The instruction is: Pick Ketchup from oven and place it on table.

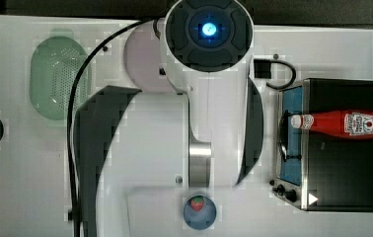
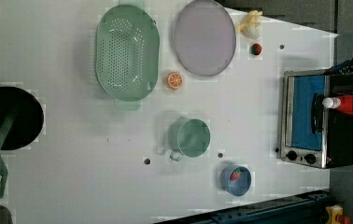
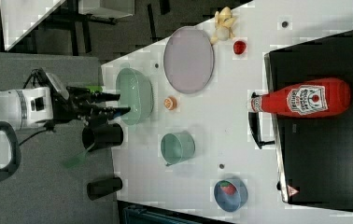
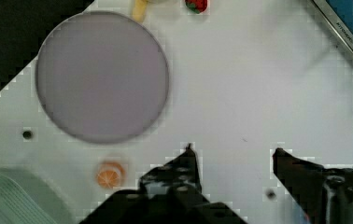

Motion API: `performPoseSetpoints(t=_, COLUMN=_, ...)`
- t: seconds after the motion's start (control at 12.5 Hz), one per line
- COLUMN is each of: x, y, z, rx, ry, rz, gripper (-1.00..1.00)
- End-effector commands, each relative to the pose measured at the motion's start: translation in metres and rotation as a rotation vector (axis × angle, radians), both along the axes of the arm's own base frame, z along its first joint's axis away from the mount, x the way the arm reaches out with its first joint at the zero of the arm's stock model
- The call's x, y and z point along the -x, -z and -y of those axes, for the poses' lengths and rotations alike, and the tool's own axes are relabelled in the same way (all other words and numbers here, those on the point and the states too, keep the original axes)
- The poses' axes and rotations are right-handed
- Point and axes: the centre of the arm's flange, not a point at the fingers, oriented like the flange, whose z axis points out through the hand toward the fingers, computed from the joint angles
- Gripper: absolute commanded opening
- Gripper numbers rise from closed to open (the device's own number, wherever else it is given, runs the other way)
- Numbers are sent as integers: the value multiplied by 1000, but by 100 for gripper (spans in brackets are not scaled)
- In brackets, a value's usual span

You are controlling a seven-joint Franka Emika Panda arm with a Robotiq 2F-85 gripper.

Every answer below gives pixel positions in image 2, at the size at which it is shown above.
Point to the red ketchup bottle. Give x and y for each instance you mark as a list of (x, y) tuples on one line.
[(342, 103)]

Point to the silver toaster oven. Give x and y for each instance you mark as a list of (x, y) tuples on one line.
[(311, 134)]

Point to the green measuring cup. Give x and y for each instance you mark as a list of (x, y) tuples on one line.
[(188, 138)]

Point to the orange slice toy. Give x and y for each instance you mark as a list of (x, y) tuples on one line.
[(174, 80)]

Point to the grey round plate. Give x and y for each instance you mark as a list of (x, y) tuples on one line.
[(204, 38)]

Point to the strawberry in blue bowl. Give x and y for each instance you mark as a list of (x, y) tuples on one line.
[(235, 174)]

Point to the green oval colander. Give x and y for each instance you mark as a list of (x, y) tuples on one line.
[(127, 53)]

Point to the blue bowl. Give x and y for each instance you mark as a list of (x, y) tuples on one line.
[(238, 187)]

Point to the red toy strawberry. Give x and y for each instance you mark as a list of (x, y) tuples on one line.
[(256, 49)]

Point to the peeled toy banana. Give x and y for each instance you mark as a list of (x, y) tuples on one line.
[(249, 26)]

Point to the yellow red toy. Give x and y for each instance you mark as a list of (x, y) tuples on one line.
[(336, 215)]

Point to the blue metal frame rail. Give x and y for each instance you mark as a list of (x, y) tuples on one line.
[(305, 208)]

